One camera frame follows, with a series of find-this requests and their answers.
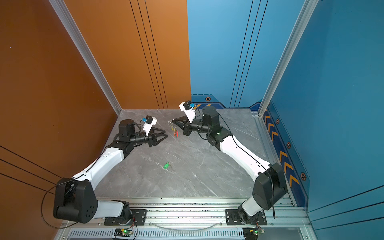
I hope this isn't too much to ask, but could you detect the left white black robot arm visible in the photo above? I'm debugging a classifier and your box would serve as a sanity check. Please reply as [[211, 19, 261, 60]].
[[53, 116, 168, 225]]

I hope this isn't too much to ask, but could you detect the aluminium front rail frame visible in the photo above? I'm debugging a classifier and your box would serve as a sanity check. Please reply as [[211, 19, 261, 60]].
[[56, 194, 316, 240]]

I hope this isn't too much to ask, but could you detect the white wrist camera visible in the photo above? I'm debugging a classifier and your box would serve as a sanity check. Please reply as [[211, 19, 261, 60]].
[[142, 116, 157, 136], [179, 101, 196, 124]]

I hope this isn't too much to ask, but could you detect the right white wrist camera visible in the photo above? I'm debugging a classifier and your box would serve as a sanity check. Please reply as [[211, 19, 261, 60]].
[[179, 101, 196, 124]]

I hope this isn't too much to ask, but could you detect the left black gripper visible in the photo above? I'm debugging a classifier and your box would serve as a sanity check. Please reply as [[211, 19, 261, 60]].
[[129, 128, 168, 149]]

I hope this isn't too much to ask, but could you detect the left small circuit board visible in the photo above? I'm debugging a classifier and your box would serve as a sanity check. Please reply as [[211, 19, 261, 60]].
[[114, 228, 135, 240]]

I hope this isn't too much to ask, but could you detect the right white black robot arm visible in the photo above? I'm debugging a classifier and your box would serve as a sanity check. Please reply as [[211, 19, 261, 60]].
[[172, 101, 288, 225]]

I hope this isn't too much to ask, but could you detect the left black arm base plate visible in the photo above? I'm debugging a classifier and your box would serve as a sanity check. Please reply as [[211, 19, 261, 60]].
[[104, 209, 147, 226]]

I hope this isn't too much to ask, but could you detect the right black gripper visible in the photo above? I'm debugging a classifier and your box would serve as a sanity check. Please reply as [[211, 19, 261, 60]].
[[173, 116, 212, 138]]

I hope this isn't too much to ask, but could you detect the right aluminium corner post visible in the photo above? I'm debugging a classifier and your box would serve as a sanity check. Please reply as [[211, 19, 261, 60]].
[[258, 0, 319, 118]]

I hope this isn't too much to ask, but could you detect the right small circuit board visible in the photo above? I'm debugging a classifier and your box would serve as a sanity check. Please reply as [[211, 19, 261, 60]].
[[242, 228, 265, 240]]

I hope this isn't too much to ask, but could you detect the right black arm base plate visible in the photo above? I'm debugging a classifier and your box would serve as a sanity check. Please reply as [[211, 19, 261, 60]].
[[225, 209, 268, 226]]

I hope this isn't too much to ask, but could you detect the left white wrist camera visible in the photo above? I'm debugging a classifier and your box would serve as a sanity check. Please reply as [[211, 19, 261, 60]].
[[142, 116, 157, 136]]

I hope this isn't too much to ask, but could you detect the small circuit board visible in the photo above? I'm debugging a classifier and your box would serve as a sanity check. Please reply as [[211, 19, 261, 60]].
[[114, 228, 135, 240], [242, 228, 265, 240]]

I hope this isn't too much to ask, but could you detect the left aluminium corner post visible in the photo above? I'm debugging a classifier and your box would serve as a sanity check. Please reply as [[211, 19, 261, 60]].
[[49, 0, 122, 115]]

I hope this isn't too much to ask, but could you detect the aluminium corner post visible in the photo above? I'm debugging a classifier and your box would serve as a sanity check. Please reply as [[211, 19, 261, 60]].
[[258, 0, 319, 118], [49, 0, 122, 115]]

